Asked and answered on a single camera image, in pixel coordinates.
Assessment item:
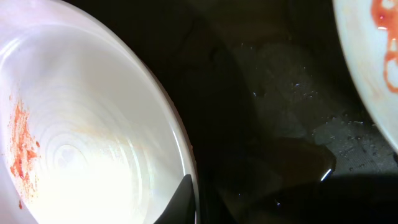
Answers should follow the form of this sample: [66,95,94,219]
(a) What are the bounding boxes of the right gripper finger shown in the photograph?
[154,174,196,224]

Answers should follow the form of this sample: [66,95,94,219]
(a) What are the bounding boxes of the white plate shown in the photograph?
[1,1,200,223]

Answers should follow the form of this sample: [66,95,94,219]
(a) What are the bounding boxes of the pale blue plate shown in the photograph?
[333,0,397,149]

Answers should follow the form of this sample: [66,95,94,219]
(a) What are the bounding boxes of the brown plastic serving tray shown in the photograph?
[74,0,397,223]

